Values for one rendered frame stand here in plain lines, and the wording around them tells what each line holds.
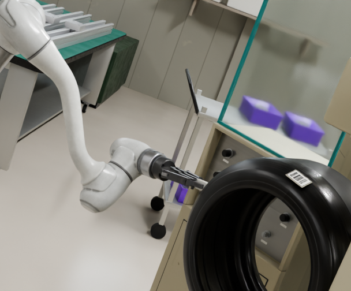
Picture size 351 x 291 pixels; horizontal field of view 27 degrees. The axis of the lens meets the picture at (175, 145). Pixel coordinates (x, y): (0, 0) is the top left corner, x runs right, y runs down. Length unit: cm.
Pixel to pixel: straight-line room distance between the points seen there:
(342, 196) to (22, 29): 106
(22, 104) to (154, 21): 461
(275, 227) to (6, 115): 252
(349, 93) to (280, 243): 135
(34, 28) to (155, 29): 699
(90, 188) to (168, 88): 701
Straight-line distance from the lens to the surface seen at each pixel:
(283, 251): 281
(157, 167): 230
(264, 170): 196
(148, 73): 929
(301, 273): 234
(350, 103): 154
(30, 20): 228
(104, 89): 768
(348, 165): 224
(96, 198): 232
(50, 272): 412
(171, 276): 311
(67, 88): 231
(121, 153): 238
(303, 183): 189
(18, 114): 485
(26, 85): 480
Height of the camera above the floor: 187
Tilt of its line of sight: 15 degrees down
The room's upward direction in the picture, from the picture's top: 20 degrees clockwise
